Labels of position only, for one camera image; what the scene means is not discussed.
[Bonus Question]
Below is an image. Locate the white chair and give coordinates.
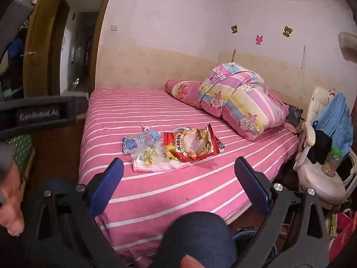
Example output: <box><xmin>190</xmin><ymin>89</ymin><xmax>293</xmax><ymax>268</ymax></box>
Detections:
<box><xmin>293</xmin><ymin>86</ymin><xmax>356</xmax><ymax>205</ymax></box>

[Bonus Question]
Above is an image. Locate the green dotted cloth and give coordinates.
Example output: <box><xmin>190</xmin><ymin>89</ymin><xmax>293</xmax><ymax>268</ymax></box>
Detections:
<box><xmin>10</xmin><ymin>134</ymin><xmax>33</xmax><ymax>174</ymax></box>

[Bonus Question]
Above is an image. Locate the clear bag with yellow wrappers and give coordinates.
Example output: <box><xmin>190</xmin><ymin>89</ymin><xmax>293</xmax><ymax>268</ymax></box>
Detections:
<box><xmin>134</xmin><ymin>142</ymin><xmax>179</xmax><ymax>168</ymax></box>

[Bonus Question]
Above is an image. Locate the black cloth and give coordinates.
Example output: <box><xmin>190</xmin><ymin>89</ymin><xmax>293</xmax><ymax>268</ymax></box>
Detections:
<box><xmin>307</xmin><ymin>130</ymin><xmax>334</xmax><ymax>165</ymax></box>

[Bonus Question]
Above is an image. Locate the blue cloth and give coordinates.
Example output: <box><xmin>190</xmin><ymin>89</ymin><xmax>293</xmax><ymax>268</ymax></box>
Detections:
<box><xmin>312</xmin><ymin>92</ymin><xmax>354</xmax><ymax>155</ymax></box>

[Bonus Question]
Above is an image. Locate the dark bag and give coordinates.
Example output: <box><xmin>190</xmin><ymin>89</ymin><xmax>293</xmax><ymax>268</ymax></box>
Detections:
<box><xmin>284</xmin><ymin>104</ymin><xmax>304</xmax><ymax>125</ymax></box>

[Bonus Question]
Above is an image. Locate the pink printed pillow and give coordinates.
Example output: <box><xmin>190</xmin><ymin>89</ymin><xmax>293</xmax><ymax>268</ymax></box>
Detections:
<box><xmin>164</xmin><ymin>79</ymin><xmax>203</xmax><ymax>101</ymax></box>

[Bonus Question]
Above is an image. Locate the brown wooden door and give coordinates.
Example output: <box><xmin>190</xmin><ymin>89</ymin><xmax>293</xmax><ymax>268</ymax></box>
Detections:
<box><xmin>24</xmin><ymin>0</ymin><xmax>60</xmax><ymax>98</ymax></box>

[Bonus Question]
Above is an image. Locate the bed with pink striped sheet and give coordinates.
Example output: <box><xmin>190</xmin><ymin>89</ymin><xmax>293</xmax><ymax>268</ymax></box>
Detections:
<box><xmin>77</xmin><ymin>86</ymin><xmax>300</xmax><ymax>268</ymax></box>

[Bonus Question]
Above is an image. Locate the person's left hand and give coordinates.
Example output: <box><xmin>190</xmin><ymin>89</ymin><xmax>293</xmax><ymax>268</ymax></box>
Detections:
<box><xmin>0</xmin><ymin>160</ymin><xmax>25</xmax><ymax>236</ymax></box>

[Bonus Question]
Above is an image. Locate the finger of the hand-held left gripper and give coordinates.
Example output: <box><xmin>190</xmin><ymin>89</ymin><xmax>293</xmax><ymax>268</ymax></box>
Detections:
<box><xmin>73</xmin><ymin>96</ymin><xmax>90</xmax><ymax>120</ymax></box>

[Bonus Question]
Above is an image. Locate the red snack bag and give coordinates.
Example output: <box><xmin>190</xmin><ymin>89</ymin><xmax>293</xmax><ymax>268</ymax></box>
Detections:
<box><xmin>163</xmin><ymin>124</ymin><xmax>221</xmax><ymax>162</ymax></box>

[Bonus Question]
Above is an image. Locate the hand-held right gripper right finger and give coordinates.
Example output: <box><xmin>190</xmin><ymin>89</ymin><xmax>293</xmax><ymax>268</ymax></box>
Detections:
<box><xmin>234</xmin><ymin>157</ymin><xmax>334</xmax><ymax>268</ymax></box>

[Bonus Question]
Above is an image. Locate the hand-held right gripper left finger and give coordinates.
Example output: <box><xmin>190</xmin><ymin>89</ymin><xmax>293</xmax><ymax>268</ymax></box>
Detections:
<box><xmin>31</xmin><ymin>158</ymin><xmax>126</xmax><ymax>268</ymax></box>

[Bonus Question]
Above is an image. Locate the jar with green lid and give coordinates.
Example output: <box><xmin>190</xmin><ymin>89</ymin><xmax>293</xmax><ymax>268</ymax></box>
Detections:
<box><xmin>321</xmin><ymin>147</ymin><xmax>343</xmax><ymax>177</ymax></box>

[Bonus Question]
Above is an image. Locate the white wall appliance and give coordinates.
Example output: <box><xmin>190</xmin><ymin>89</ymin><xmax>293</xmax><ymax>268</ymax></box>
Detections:
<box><xmin>338</xmin><ymin>31</ymin><xmax>357</xmax><ymax>52</ymax></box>

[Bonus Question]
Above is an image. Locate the cartoon printed striped quilt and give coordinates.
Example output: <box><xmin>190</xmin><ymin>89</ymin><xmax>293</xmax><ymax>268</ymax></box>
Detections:
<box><xmin>194</xmin><ymin>62</ymin><xmax>289</xmax><ymax>140</ymax></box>

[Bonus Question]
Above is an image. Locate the person's right hand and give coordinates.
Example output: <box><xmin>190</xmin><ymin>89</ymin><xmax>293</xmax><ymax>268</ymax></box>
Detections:
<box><xmin>181</xmin><ymin>255</ymin><xmax>205</xmax><ymax>268</ymax></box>

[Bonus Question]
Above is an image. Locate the white cloth with pink edge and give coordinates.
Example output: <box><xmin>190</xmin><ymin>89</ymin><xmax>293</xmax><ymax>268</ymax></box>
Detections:
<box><xmin>132</xmin><ymin>156</ymin><xmax>191</xmax><ymax>173</ymax></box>

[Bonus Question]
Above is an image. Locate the pink shopping bag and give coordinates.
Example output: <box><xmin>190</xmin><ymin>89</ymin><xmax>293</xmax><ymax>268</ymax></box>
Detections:
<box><xmin>329</xmin><ymin>211</ymin><xmax>357</xmax><ymax>263</ymax></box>

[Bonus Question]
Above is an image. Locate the brown wooden door frame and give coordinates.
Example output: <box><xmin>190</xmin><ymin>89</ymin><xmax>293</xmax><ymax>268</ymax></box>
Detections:
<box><xmin>47</xmin><ymin>0</ymin><xmax>118</xmax><ymax>95</ymax></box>

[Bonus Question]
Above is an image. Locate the crushed clear water bottle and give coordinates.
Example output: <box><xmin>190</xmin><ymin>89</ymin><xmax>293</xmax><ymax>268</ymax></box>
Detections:
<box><xmin>123</xmin><ymin>130</ymin><xmax>161</xmax><ymax>155</ymax></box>

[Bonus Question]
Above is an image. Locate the grey curved bar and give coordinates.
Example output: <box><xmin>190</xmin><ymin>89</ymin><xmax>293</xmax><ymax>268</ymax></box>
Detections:
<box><xmin>0</xmin><ymin>0</ymin><xmax>37</xmax><ymax>60</ymax></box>

